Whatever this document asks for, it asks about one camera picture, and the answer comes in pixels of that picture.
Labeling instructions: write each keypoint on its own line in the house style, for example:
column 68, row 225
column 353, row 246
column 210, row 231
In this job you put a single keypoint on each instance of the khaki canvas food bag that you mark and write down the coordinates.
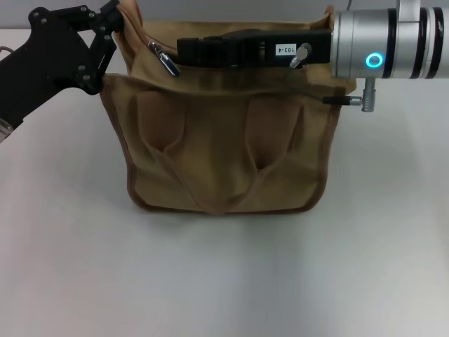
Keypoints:
column 217, row 158

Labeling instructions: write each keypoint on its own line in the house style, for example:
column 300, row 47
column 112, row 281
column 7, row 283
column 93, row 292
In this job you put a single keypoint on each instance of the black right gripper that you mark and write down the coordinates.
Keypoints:
column 252, row 47

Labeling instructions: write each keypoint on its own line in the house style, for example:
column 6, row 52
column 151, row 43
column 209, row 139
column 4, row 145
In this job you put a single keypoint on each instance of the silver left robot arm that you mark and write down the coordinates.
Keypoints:
column 4, row 130

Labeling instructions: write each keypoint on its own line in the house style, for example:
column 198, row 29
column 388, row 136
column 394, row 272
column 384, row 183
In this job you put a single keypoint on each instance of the silver metal zipper pull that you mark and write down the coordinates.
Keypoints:
column 167, row 63

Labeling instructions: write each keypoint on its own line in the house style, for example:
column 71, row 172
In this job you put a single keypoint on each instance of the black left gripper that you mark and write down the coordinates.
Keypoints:
column 45, row 63

